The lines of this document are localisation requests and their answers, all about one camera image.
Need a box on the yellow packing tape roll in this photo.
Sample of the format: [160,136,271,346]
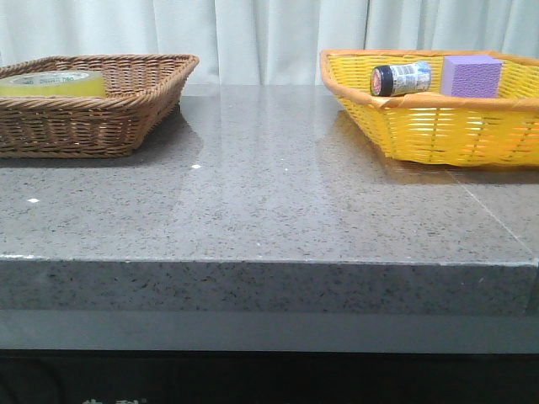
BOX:
[1,70,106,98]

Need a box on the white curtain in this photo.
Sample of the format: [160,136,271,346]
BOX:
[1,1,538,85]

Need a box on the small labelled bottle black cap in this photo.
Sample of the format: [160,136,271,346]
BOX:
[370,61,432,97]

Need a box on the brown wicker basket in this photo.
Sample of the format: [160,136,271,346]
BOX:
[1,54,200,158]

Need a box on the yellow woven basket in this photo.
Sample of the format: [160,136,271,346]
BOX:
[320,49,538,167]

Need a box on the purple foam cube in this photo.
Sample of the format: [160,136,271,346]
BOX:
[440,54,503,98]

